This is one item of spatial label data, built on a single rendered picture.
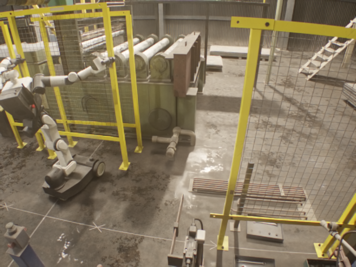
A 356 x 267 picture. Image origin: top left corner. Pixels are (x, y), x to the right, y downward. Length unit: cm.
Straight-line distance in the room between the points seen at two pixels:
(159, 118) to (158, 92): 40
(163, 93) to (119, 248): 205
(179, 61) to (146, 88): 67
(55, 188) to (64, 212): 28
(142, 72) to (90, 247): 226
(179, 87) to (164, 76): 31
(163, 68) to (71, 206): 206
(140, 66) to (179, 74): 57
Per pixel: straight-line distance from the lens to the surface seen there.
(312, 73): 761
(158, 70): 316
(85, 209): 265
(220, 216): 192
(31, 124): 232
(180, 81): 300
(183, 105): 324
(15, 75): 220
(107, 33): 227
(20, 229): 181
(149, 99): 331
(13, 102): 213
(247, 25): 121
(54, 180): 267
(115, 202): 262
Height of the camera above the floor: 190
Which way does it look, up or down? 31 degrees down
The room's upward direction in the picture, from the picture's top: straight up
